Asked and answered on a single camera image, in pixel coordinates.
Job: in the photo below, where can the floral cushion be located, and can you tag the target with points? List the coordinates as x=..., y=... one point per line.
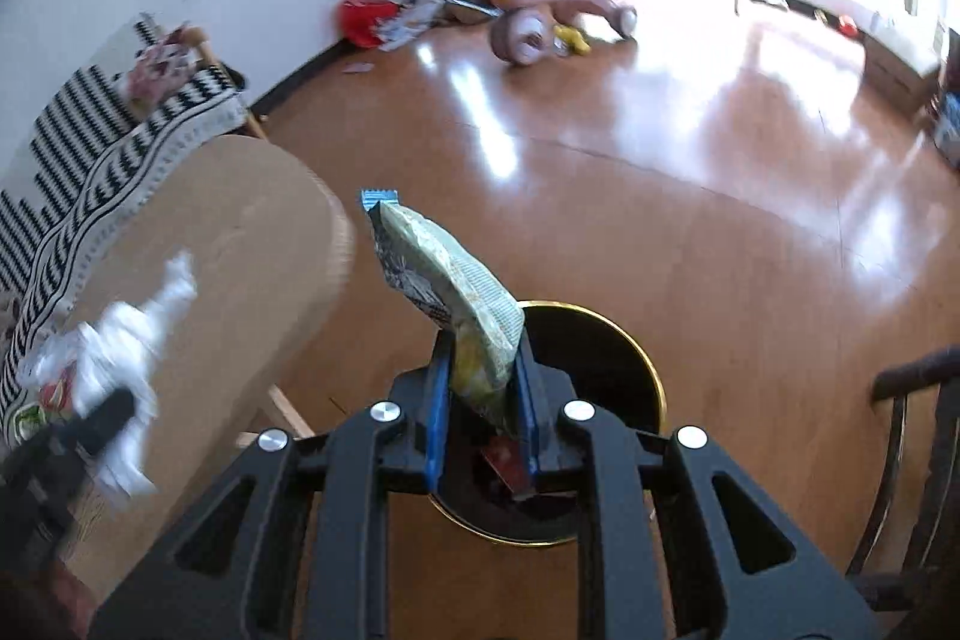
x=160, y=71

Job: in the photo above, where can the black gold-rimmed trash bin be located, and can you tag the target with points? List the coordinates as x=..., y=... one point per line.
x=607, y=367

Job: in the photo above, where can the blue wrapper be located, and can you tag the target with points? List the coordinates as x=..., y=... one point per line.
x=369, y=198

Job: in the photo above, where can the red plastic bag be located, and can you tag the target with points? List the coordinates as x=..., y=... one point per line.
x=359, y=20

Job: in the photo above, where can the green snack bag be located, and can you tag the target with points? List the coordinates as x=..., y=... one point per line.
x=459, y=294

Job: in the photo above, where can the wooden sofa frame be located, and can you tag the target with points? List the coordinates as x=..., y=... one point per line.
x=225, y=85

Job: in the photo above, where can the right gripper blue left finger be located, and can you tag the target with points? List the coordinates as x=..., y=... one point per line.
x=291, y=539

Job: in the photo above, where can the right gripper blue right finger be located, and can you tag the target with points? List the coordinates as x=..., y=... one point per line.
x=673, y=534

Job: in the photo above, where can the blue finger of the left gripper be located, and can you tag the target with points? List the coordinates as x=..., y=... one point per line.
x=42, y=478

